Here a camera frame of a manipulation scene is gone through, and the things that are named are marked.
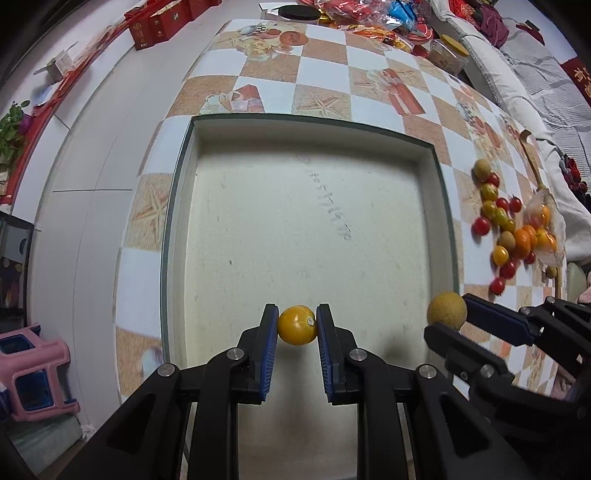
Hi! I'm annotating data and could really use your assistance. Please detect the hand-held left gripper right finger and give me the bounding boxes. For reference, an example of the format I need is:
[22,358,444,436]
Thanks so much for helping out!
[315,303,546,480]

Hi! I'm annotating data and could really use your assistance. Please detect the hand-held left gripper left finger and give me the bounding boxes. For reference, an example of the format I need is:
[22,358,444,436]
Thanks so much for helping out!
[60,303,281,480]

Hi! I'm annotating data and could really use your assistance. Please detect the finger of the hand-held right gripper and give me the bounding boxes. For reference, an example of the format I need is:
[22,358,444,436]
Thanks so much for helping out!
[424,323,578,416]
[463,293,591,384]

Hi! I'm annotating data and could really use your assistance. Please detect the white foam tray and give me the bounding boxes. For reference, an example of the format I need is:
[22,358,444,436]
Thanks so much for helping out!
[159,115,464,480]

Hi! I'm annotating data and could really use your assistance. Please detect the clear plastic bag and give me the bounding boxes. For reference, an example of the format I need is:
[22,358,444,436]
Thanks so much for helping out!
[526,187,568,268]

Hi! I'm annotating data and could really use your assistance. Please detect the golden spoon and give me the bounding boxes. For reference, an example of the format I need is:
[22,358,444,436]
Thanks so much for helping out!
[519,130,550,192]

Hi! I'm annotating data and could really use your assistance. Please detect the grey striped blanket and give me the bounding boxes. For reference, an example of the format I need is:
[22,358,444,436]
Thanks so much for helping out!
[499,16,591,153]

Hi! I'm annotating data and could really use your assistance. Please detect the pink plastic stool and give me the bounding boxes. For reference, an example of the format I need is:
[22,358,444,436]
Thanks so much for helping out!
[0,323,80,423]

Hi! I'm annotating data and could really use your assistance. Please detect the grey green mat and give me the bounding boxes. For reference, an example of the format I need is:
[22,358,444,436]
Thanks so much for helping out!
[7,413,86,476]

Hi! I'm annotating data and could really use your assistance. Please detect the red cushion yellow print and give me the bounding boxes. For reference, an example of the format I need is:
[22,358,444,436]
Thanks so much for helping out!
[561,55,591,100]

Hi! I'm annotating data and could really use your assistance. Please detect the clear jar yellow lid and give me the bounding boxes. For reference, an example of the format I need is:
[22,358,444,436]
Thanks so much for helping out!
[427,34,469,77]

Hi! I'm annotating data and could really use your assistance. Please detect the checked printed tablecloth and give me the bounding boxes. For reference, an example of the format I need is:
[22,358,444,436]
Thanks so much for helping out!
[113,18,571,407]

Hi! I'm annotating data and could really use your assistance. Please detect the dark red clothes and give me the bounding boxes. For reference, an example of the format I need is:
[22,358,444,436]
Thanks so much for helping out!
[475,4,511,47]

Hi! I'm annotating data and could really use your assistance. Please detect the pile of snack packets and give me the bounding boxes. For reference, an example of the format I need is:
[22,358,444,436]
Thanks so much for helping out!
[314,0,435,44]

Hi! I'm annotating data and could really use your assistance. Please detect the long red shelf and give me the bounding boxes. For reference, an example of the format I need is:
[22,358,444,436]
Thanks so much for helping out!
[0,14,139,204]

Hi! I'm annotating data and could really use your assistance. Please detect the black round lid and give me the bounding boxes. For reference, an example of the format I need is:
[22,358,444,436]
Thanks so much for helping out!
[278,4,321,23]

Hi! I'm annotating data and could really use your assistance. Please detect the red gift box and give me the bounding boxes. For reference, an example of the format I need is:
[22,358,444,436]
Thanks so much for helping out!
[128,18,160,51]
[148,6,192,42]
[187,0,222,21]

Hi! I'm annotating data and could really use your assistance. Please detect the green potted plant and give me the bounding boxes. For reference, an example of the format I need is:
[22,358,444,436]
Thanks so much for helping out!
[0,100,32,160]

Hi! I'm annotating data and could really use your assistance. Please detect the small open cardboard box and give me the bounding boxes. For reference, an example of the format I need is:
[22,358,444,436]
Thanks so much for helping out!
[33,41,79,84]

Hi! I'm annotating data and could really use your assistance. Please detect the black frame glass cabinet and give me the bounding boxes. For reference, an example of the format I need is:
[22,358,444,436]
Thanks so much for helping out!
[0,212,35,324]

